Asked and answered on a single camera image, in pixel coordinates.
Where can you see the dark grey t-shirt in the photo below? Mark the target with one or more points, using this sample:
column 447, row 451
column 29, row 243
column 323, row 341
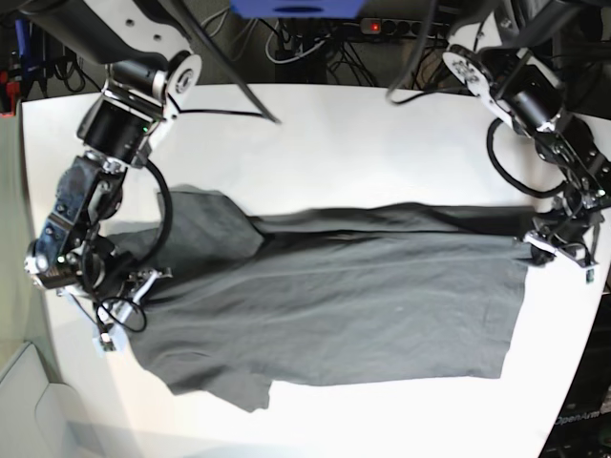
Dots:
column 327, row 297

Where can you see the white camera bracket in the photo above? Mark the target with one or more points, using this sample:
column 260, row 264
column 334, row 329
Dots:
column 119, row 316
column 579, row 257

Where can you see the black power strip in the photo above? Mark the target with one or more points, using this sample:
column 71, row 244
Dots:
column 391, row 28

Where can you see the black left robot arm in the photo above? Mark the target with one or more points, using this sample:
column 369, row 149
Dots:
column 490, row 52

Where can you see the red clamp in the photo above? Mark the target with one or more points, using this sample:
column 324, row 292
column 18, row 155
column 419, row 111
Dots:
column 10, row 93

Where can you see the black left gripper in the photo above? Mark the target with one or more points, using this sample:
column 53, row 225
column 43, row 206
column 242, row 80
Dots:
column 558, row 229

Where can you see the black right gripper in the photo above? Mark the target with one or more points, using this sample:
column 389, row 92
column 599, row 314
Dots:
column 114, row 285

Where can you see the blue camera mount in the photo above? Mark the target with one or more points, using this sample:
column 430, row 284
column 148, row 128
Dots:
column 297, row 8

